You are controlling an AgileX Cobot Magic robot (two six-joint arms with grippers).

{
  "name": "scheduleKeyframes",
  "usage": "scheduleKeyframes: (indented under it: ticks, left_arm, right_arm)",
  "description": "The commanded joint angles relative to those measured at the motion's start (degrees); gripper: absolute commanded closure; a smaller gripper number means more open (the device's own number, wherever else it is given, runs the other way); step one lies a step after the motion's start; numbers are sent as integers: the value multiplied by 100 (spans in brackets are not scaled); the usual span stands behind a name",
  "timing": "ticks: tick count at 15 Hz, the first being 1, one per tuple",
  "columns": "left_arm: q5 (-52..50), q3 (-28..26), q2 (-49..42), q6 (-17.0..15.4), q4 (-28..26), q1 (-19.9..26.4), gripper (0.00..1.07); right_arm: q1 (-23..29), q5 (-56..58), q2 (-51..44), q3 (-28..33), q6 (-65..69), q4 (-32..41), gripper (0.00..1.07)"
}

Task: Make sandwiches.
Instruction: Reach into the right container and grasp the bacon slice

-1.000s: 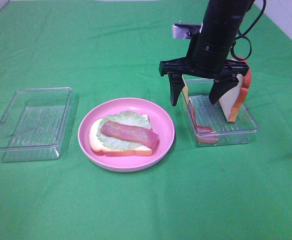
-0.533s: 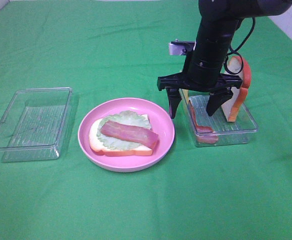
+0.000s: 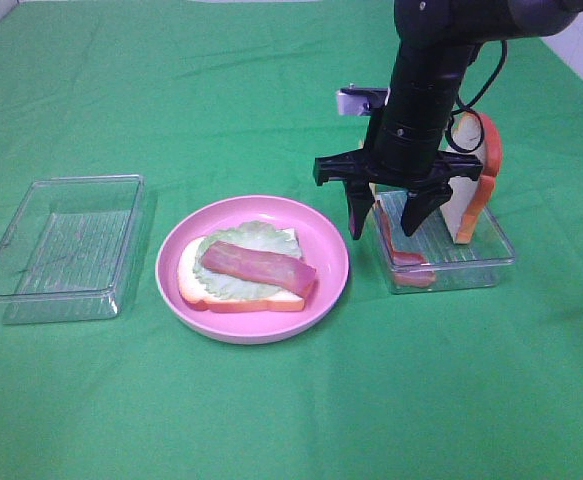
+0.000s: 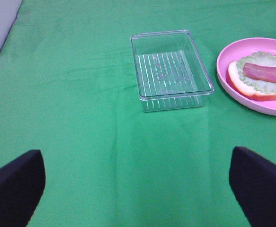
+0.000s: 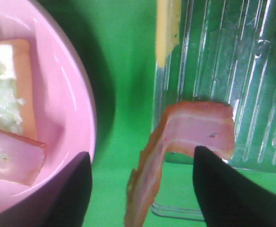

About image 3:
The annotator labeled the pink plate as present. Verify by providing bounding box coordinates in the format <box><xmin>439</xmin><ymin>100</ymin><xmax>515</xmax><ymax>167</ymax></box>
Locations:
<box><xmin>155</xmin><ymin>195</ymin><xmax>349</xmax><ymax>344</ymax></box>

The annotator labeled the bacon strip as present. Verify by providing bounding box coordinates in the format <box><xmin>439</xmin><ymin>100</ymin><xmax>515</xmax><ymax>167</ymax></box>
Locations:
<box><xmin>199</xmin><ymin>241</ymin><xmax>317</xmax><ymax>299</ymax></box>
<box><xmin>374</xmin><ymin>200</ymin><xmax>436</xmax><ymax>288</ymax></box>

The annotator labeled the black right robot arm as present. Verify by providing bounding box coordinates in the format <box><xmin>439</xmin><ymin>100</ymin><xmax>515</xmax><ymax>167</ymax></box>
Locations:
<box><xmin>313</xmin><ymin>1</ymin><xmax>583</xmax><ymax>239</ymax></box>

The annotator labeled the left clear plastic tray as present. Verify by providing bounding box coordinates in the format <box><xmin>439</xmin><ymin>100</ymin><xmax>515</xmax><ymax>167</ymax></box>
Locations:
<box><xmin>0</xmin><ymin>174</ymin><xmax>144</xmax><ymax>325</ymax></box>

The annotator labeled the toast bread slice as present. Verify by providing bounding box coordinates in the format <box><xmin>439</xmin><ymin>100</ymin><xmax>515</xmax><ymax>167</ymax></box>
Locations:
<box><xmin>440</xmin><ymin>113</ymin><xmax>503</xmax><ymax>244</ymax></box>
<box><xmin>177</xmin><ymin>236</ymin><xmax>305</xmax><ymax>313</ymax></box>

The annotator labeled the green tablecloth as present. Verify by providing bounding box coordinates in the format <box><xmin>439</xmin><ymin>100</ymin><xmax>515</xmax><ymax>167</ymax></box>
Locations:
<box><xmin>0</xmin><ymin>1</ymin><xmax>583</xmax><ymax>479</ymax></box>

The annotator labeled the right clear plastic tray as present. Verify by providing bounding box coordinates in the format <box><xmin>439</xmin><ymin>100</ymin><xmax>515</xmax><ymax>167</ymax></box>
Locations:
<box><xmin>368</xmin><ymin>190</ymin><xmax>515</xmax><ymax>294</ymax></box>

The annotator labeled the green lettuce leaf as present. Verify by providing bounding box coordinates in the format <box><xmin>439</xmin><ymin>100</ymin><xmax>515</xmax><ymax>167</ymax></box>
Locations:
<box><xmin>187</xmin><ymin>221</ymin><xmax>303</xmax><ymax>300</ymax></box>

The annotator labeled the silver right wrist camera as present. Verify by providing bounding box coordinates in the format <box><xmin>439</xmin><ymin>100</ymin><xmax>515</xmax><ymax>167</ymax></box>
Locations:
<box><xmin>335</xmin><ymin>85</ymin><xmax>389</xmax><ymax>116</ymax></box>

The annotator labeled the clear plastic tray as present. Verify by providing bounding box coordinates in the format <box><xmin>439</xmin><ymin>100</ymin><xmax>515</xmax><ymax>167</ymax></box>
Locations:
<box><xmin>0</xmin><ymin>174</ymin><xmax>144</xmax><ymax>325</ymax></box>
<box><xmin>368</xmin><ymin>190</ymin><xmax>515</xmax><ymax>294</ymax></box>

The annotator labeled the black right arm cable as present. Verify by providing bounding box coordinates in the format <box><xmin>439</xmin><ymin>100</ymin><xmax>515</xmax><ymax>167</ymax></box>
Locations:
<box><xmin>443</xmin><ymin>39</ymin><xmax>508</xmax><ymax>151</ymax></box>

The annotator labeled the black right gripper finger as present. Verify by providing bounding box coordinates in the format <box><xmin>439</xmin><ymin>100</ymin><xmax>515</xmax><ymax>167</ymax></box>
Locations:
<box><xmin>344</xmin><ymin>180</ymin><xmax>374</xmax><ymax>240</ymax></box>
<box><xmin>400</xmin><ymin>183</ymin><xmax>452</xmax><ymax>237</ymax></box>

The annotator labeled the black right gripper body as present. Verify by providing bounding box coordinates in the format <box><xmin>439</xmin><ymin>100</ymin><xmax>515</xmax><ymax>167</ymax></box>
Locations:
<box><xmin>313</xmin><ymin>112</ymin><xmax>482</xmax><ymax>193</ymax></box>

